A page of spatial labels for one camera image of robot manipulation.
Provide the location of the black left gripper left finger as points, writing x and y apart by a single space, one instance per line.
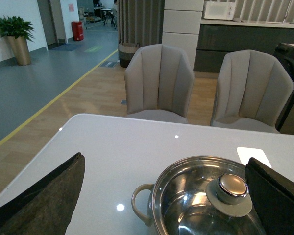
46 208

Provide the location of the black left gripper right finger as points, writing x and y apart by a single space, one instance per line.
273 197

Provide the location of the glass pot lid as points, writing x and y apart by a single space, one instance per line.
179 205

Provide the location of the white electric cooking pot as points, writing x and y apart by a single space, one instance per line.
228 193

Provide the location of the gold plant pot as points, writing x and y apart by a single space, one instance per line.
20 50

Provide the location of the beige chair right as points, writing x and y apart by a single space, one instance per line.
252 89

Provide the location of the beige chair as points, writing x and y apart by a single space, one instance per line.
252 89
158 84

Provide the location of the black appliance with label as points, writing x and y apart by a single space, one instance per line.
284 52

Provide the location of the beige chair left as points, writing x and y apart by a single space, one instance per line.
158 84

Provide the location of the dark kitchen counter cabinet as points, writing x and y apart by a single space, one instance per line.
217 40

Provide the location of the striped woven basket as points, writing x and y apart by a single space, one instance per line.
126 52

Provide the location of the red fire cabinet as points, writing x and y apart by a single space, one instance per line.
77 29

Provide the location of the green potted plant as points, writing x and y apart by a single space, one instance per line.
16 27

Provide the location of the white microwave oven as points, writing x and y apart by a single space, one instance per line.
219 10

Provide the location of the white drawer column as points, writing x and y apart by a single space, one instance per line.
181 25

